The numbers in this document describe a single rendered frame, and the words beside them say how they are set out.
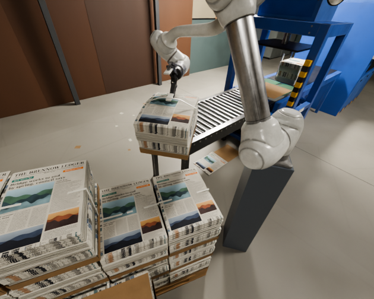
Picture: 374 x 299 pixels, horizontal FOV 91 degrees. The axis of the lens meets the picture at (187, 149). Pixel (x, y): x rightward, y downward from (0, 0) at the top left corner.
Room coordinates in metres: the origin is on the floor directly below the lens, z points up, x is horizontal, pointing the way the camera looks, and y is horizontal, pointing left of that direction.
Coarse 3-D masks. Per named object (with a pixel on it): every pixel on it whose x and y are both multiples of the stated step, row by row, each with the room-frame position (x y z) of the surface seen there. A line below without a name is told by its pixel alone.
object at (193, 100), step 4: (152, 96) 1.07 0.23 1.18; (156, 96) 1.07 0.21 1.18; (160, 96) 1.08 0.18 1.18; (164, 96) 1.09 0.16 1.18; (176, 96) 1.10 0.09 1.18; (180, 96) 1.11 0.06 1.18; (184, 96) 1.11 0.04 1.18; (188, 96) 1.12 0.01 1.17; (192, 96) 1.13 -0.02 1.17; (160, 100) 1.01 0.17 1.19; (164, 100) 1.01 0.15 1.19; (172, 100) 1.02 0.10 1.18; (176, 100) 1.03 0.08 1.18; (184, 100) 1.04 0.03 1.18; (188, 100) 1.04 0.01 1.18; (192, 100) 1.04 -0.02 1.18; (196, 100) 1.05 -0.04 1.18; (192, 104) 0.98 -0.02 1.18; (196, 104) 1.06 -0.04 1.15; (196, 108) 1.07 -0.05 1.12; (196, 112) 1.06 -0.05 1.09; (196, 116) 1.06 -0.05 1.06; (196, 120) 1.08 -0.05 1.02
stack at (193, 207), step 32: (128, 192) 0.61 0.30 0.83; (160, 192) 0.62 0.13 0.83; (192, 192) 0.63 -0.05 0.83; (128, 224) 0.43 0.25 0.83; (160, 224) 0.44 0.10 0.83; (192, 224) 0.45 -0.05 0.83; (128, 256) 0.31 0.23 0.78; (160, 256) 0.36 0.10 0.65; (192, 256) 0.44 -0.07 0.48; (32, 288) 0.18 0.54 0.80; (64, 288) 0.20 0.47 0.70; (96, 288) 0.24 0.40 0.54; (160, 288) 0.35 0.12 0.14
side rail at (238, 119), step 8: (272, 104) 1.96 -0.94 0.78; (232, 120) 1.50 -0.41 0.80; (240, 120) 1.55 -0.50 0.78; (216, 128) 1.35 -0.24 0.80; (224, 128) 1.39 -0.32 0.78; (232, 128) 1.47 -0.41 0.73; (200, 136) 1.21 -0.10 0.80; (208, 136) 1.25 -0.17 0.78; (216, 136) 1.32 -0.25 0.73; (192, 144) 1.13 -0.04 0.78; (200, 144) 1.19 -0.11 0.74; (208, 144) 1.26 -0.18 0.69; (192, 152) 1.13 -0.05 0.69
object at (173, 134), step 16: (144, 112) 0.87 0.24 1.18; (160, 112) 0.88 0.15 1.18; (176, 112) 0.88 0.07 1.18; (192, 112) 0.89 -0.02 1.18; (144, 128) 0.78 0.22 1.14; (160, 128) 0.76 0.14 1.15; (176, 128) 0.76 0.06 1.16; (192, 128) 0.91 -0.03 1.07; (144, 144) 0.79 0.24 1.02; (160, 144) 0.78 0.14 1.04; (176, 144) 0.76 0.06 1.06
